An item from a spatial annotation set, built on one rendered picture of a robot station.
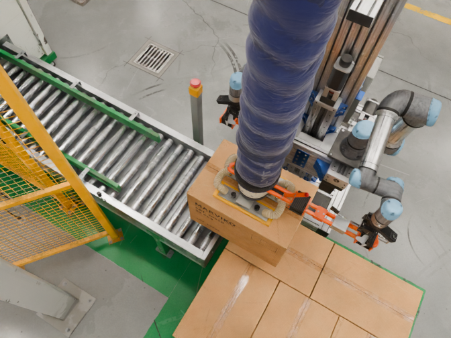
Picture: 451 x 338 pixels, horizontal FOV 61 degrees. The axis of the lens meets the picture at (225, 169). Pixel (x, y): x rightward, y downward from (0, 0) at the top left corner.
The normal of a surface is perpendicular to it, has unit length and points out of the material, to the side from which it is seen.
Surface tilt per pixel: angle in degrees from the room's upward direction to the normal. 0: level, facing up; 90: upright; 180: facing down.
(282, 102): 80
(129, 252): 0
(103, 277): 0
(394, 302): 0
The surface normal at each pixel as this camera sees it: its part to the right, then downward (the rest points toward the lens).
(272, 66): -0.35, 0.63
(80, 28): 0.04, -0.46
